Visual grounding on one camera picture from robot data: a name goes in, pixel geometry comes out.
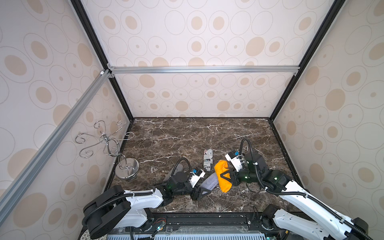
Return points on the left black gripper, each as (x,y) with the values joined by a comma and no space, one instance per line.
(199,194)

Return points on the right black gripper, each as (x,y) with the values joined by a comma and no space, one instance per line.
(234,176)

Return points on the orange microfiber cloth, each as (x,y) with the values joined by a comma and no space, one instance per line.
(221,169)

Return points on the lavender fabric eyeglass case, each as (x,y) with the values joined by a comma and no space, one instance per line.
(210,183)

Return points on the newspaper print eyeglass case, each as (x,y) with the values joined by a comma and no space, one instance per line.
(208,160)

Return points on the dark grey eyeglass case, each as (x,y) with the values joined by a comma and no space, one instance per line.
(179,168)

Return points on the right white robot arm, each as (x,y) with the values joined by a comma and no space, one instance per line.
(325,223)

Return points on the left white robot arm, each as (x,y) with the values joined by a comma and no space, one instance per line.
(118,208)

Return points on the round patterned disc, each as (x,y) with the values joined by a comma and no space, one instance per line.
(86,236)

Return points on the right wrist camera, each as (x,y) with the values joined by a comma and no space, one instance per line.
(237,160)

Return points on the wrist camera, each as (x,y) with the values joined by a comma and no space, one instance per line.
(196,175)
(237,160)

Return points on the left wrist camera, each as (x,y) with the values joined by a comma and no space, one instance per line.
(196,175)

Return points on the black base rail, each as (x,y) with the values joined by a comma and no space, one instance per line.
(203,226)

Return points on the chrome wire cup stand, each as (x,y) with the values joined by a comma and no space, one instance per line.
(127,168)

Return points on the silver diagonal frame bar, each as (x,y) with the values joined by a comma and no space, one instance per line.
(20,185)

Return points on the silver horizontal frame bar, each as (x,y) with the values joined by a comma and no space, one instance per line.
(204,70)

